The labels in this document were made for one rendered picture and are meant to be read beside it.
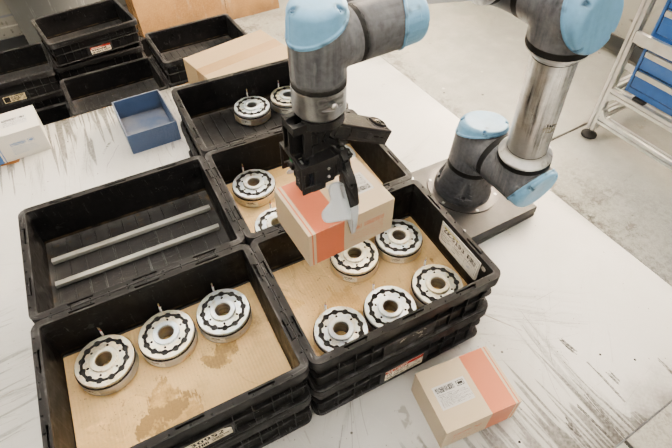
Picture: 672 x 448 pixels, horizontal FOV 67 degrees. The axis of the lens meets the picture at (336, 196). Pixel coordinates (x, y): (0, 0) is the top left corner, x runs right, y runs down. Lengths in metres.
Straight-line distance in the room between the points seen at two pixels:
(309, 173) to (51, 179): 1.08
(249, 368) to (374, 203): 0.39
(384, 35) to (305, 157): 0.20
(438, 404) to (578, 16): 0.70
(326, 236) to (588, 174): 2.13
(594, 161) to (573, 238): 1.47
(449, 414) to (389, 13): 0.70
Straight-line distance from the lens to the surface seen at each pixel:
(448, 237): 1.09
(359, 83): 1.86
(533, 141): 1.12
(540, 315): 1.27
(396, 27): 0.67
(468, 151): 1.26
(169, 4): 3.79
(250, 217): 1.20
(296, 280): 1.08
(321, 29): 0.60
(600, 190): 2.73
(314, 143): 0.72
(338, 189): 0.76
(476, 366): 1.08
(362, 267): 1.06
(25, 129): 1.75
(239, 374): 0.99
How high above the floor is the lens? 1.71
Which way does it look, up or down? 46 degrees down
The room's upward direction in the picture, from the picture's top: straight up
